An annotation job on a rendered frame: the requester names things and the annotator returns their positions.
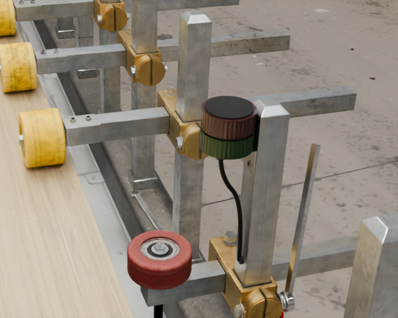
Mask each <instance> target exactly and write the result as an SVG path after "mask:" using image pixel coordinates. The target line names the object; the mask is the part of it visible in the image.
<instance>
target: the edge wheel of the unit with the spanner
mask: <svg viewBox="0 0 398 318"><path fill-rule="evenodd" d="M192 255H193V251H192V247H191V244H190V243H189V242H188V241H187V240H186V239H185V238H184V237H183V236H181V235H179V234H177V233H174V232H170V231H165V230H154V231H149V232H145V233H142V234H140V235H138V236H136V237H135V238H134V239H133V240H132V241H131V242H130V243H129V246H128V250H127V270H128V274H129V276H130V278H131V279H132V280H133V281H134V282H135V283H136V284H138V285H140V286H142V287H144V288H148V289H151V290H168V289H172V288H175V287H177V286H180V285H182V284H183V283H184V282H185V281H186V280H187V279H188V278H189V277H190V274H191V267H192ZM154 318H163V304H162V305H155V306H154Z"/></svg>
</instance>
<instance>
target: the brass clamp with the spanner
mask: <svg viewBox="0 0 398 318"><path fill-rule="evenodd" d="M223 238H224V236H222V237H215V238H210V239H209V248H208V262H209V261H215V260H218V262H219V263H220V265H221V267H222V268H223V270H224V272H225V274H226V277H225V285H224V291H223V292H222V294H223V296H224V298H225V300H226V302H227V303H228V305H229V307H230V309H231V310H232V312H233V314H234V316H235V318H279V317H280V315H281V313H282V304H281V302H280V300H279V299H278V297H277V287H278V285H277V283H276V282H275V280H274V279H273V277H272V276H271V277H270V282H269V283H263V284H259V285H253V286H247V287H244V286H243V284H242V282H241V281H240V279H239V278H238V276H237V274H236V272H235V271H234V264H235V257H236V245H235V246H228V245H225V244H224V243H223V241H222V239H223Z"/></svg>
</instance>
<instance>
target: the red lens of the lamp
mask: <svg viewBox="0 0 398 318"><path fill-rule="evenodd" d="M212 98H214V97H212ZM210 99H211V98H209V99H207V100H206V101H204V102H203V103H202V111H201V123H200V126H201V129H202V130H203V131H204V132H205V133H207V134H209V135H211V136H213V137H216V138H220V139H241V138H245V137H248V136H250V135H251V134H253V133H254V131H255V127H256V114H257V108H256V106H255V104H254V103H252V102H251V101H249V100H248V101H249V102H250V103H251V104H252V105H253V106H254V113H253V114H252V115H250V116H249V117H247V118H244V119H237V120H227V119H220V118H217V117H214V116H212V115H210V114H209V113H207V112H206V111H205V108H204V105H205V103H206V102H207V101H208V100H210ZM245 100H246V99H245Z"/></svg>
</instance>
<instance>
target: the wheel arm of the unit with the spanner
mask: <svg viewBox="0 0 398 318"><path fill-rule="evenodd" d="M357 242H358V235H353V236H349V237H342V238H336V239H332V240H325V241H321V242H315V243H310V244H304V245H302V248H301V254H300V258H299V264H298V270H297V273H296V278H297V277H302V276H308V275H311V274H317V273H324V272H327V271H333V270H338V269H344V268H350V267H353V263H354V257H355V253H356V246H357ZM291 251H292V247H286V248H282V249H276V250H274V255H273V261H272V272H271V276H272V277H273V279H274V280H275V281H281V280H286V279H287V273H288V269H289V261H290V258H291ZM225 277H226V274H225V272H224V270H223V268H222V267H221V265H220V263H219V262H218V260H215V261H209V262H202V263H198V264H192V267H191V274H190V277H189V278H188V279H187V280H186V281H185V282H184V283H183V284H182V285H180V286H177V287H175V288H172V289H168V290H151V289H148V288H144V287H142V286H140V291H141V293H142V295H143V298H144V300H145V303H146V305H147V307H151V306H155V305H162V304H165V303H171V302H178V301H182V300H184V299H187V298H193V297H199V296H203V295H209V294H213V293H219V292H224V285H225Z"/></svg>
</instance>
